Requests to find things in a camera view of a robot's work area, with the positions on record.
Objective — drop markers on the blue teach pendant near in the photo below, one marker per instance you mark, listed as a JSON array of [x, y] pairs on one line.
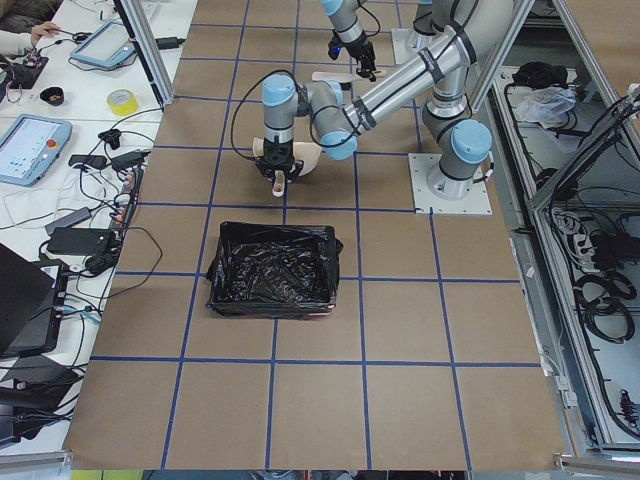
[[30, 147]]

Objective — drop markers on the person's hand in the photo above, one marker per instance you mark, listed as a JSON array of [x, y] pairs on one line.
[[46, 29]]

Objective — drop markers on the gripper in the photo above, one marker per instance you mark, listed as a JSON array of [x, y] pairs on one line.
[[361, 51], [278, 152]]

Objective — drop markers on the aluminium frame post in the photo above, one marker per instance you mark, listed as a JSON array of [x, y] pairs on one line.
[[135, 21]]

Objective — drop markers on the blue teach pendant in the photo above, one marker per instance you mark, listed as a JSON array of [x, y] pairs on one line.
[[108, 48], [30, 147]]

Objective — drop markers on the yellow tape roll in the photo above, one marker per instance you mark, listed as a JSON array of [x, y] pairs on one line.
[[122, 102]]

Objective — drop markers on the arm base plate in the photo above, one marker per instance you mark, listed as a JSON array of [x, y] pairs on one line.
[[435, 193], [406, 42]]

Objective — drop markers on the crumpled white cloth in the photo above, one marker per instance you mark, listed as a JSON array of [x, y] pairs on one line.
[[548, 107]]

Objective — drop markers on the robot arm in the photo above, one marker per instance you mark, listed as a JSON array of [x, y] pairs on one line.
[[452, 36], [348, 34]]

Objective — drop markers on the black computer mouse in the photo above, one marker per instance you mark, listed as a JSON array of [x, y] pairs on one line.
[[97, 264]]

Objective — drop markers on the beige plastic dustpan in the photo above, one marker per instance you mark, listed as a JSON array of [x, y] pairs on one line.
[[307, 152]]

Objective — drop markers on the small black bowl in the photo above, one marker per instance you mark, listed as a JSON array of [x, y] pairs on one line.
[[53, 96]]

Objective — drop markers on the black power adapter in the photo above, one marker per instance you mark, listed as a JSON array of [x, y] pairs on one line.
[[80, 241]]

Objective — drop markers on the blue teach pendant far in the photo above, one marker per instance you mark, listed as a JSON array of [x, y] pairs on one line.
[[108, 48]]

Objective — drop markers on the black-lined trash bin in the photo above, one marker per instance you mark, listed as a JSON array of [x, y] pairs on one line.
[[274, 271]]

